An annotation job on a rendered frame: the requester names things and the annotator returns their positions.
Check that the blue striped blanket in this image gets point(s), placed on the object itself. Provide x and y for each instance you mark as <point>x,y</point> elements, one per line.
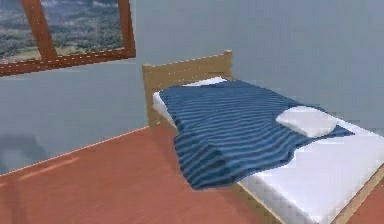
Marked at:
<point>230,133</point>

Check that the white pillow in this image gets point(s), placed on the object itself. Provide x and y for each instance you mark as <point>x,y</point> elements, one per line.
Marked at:
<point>306,121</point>

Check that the wooden bed with white mattress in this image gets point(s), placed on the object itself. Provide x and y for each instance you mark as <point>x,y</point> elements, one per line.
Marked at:
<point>326,176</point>

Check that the brown framed window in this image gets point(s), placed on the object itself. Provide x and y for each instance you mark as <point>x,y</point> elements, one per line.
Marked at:
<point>43,40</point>

